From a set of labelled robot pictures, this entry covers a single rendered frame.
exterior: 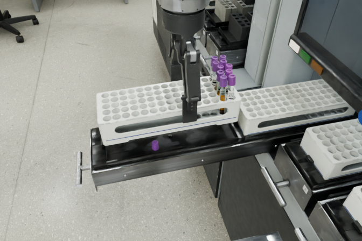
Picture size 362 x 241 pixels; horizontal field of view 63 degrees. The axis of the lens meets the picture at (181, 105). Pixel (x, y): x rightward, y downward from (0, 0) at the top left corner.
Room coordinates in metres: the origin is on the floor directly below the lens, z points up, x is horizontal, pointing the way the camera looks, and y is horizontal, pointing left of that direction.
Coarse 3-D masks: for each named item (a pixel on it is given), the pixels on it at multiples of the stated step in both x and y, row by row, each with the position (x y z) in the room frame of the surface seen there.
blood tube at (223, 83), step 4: (220, 76) 0.48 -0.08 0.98; (224, 76) 0.49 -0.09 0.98; (220, 80) 0.48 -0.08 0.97; (224, 80) 0.47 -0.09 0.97; (220, 84) 0.48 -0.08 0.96; (224, 84) 0.47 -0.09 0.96; (220, 88) 0.48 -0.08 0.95; (224, 88) 0.48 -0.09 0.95; (220, 92) 0.48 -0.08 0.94; (224, 92) 0.48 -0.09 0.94; (220, 96) 0.48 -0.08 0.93; (224, 96) 0.48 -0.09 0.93; (220, 100) 0.48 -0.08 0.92; (224, 100) 0.48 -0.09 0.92; (220, 108) 0.47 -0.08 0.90; (224, 108) 0.48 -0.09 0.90; (220, 112) 0.47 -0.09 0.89; (224, 112) 0.48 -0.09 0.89
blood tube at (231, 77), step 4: (228, 76) 0.48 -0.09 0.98; (232, 76) 0.49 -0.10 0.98; (228, 80) 0.48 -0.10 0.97; (232, 80) 0.48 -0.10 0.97; (228, 84) 0.48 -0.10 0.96; (232, 84) 0.48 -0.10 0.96; (228, 88) 0.48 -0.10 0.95; (232, 88) 0.48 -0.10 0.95; (228, 92) 0.48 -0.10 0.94; (232, 92) 0.48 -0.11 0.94; (228, 96) 0.48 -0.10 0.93; (232, 96) 0.48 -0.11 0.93
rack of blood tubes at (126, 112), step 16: (208, 80) 0.54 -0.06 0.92; (96, 96) 0.49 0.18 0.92; (112, 96) 0.49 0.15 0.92; (128, 96) 0.49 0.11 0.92; (144, 96) 0.49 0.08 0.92; (160, 96) 0.49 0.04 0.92; (176, 96) 0.50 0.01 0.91; (208, 96) 0.49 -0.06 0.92; (112, 112) 0.44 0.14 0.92; (128, 112) 0.44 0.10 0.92; (144, 112) 0.45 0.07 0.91; (160, 112) 0.44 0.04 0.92; (176, 112) 0.44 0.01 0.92; (208, 112) 0.48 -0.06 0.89; (112, 128) 0.41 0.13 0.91; (128, 128) 0.45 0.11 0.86; (144, 128) 0.45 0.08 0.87; (160, 128) 0.43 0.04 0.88; (192, 128) 0.45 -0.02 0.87; (112, 144) 0.41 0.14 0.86
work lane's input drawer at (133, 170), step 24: (336, 120) 0.53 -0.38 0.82; (96, 144) 0.45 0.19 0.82; (120, 144) 0.46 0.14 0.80; (144, 144) 0.46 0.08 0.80; (168, 144) 0.46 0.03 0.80; (192, 144) 0.46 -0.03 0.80; (216, 144) 0.45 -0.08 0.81; (240, 144) 0.46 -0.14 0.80; (264, 144) 0.47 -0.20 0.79; (96, 168) 0.39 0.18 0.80; (120, 168) 0.39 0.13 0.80; (144, 168) 0.40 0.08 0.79; (168, 168) 0.42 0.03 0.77
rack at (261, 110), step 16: (320, 80) 0.63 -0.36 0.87; (240, 96) 0.57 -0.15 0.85; (256, 96) 0.56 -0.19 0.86; (272, 96) 0.57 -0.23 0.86; (288, 96) 0.56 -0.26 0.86; (304, 96) 0.57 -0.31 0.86; (320, 96) 0.56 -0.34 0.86; (336, 96) 0.57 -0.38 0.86; (240, 112) 0.51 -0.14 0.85; (256, 112) 0.50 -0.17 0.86; (272, 112) 0.50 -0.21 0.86; (288, 112) 0.50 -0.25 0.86; (304, 112) 0.51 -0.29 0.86; (320, 112) 0.54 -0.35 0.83; (336, 112) 0.55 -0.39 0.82; (352, 112) 0.54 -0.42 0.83; (256, 128) 0.48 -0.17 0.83; (272, 128) 0.49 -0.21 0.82
